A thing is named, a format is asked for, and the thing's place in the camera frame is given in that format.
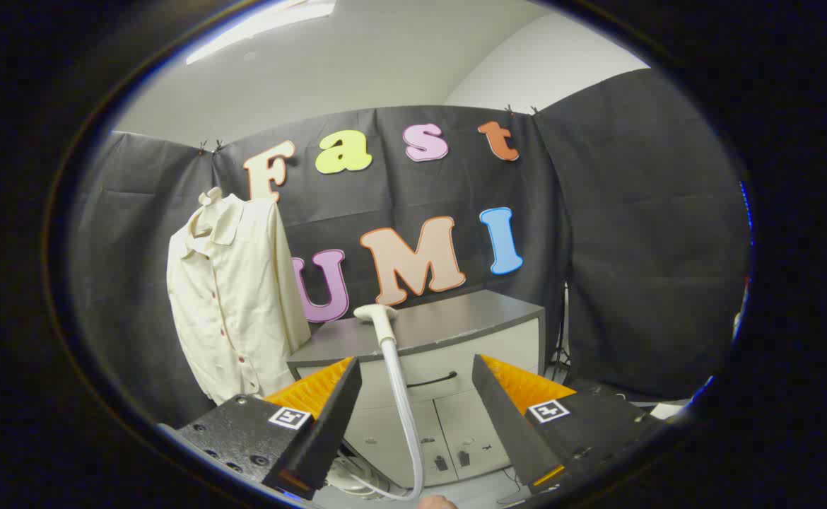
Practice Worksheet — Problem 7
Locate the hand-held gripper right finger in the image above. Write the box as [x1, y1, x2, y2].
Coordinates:
[471, 353, 669, 499]

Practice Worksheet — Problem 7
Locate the tangle of cables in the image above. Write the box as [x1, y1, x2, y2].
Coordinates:
[546, 283, 573, 384]

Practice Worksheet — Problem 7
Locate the white cabinet with grey top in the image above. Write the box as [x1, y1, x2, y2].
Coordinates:
[286, 290, 547, 488]

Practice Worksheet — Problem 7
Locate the cream button-up shirt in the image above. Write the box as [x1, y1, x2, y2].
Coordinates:
[166, 187, 312, 405]

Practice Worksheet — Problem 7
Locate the white garment steamer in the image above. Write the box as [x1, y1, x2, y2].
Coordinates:
[325, 304, 426, 503]

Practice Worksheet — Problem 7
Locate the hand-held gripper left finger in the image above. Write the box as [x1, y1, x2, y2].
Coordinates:
[159, 357, 363, 501]

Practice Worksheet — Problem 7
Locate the black cabinet drawer handle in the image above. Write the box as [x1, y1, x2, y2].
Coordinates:
[406, 371, 459, 389]

